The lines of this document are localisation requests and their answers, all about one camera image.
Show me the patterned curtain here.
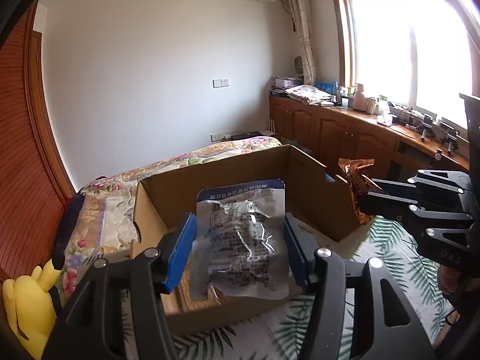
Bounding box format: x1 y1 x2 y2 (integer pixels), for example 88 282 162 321
288 0 318 86

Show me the folded floral cloth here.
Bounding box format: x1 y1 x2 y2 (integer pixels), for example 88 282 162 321
286 85 335 107

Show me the floral quilt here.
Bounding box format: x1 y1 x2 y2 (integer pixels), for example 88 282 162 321
54 136 281 306

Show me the window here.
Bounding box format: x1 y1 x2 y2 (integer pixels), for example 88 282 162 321
338 0 479 128

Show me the orange foil snack wrapper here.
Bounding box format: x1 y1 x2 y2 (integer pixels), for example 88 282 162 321
337 158 374 225

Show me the person's hand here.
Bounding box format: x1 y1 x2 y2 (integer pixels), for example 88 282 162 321
437 265 465 295

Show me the brown cardboard box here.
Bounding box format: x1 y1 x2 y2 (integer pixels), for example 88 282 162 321
132 145 367 336

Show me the wall light switch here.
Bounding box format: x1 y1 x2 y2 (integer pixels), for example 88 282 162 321
212 79 230 89

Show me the pink bottle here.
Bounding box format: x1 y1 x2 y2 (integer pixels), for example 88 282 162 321
353 84 368 112

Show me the wooden wardrobe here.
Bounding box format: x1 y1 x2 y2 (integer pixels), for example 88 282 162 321
1 3 75 280

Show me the silver printed snack pouch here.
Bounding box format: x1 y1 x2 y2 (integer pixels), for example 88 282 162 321
190 179 290 301

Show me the wooden cabinet counter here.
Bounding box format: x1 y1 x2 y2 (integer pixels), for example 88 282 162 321
269 96 470 180

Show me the yellow plush toy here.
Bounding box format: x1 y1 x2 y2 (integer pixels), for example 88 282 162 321
2 259 61 359

